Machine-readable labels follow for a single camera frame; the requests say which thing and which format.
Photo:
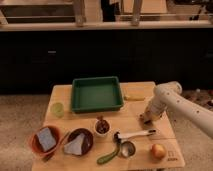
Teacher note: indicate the orange bowl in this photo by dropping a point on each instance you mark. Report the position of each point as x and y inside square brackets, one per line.
[36, 147]

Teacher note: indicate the grey crumpled cloth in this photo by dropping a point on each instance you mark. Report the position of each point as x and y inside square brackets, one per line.
[75, 146]

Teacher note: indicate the green handled peeler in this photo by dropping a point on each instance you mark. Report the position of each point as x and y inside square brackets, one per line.
[106, 158]

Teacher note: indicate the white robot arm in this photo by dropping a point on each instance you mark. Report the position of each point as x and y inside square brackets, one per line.
[168, 95]

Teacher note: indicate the small metal cup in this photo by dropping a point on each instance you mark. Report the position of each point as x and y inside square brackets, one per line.
[127, 149]

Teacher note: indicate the blue sponge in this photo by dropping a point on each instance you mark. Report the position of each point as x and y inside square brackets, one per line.
[46, 139]

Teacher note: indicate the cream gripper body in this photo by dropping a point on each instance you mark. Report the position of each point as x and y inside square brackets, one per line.
[150, 115]

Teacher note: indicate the dark brown bowl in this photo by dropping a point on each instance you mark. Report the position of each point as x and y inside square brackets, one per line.
[87, 142]

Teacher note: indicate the green plastic tray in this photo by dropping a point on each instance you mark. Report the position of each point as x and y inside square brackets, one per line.
[96, 94]

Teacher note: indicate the white handled scoop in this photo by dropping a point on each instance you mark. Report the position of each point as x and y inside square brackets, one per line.
[135, 134]

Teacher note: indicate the yellow banana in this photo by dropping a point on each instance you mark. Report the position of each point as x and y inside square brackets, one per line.
[133, 98]

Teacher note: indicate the orange fruit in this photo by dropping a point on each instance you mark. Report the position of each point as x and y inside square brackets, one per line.
[158, 151]

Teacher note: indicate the white cup with contents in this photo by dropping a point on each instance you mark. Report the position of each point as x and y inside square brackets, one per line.
[101, 127]

